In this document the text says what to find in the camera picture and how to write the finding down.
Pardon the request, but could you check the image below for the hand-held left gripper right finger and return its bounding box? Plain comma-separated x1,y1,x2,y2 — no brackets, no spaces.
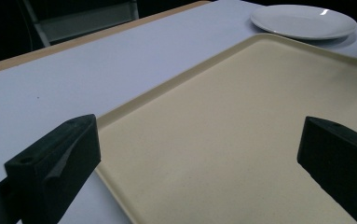
296,116,357,224

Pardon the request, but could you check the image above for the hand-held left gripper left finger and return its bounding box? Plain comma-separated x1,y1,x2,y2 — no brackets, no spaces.
4,113,102,224

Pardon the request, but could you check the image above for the beige plastic tray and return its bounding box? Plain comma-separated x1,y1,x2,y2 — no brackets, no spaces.
95,33,357,224

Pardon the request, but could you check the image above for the white round plate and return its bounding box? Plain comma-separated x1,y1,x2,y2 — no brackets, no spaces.
249,4,357,41

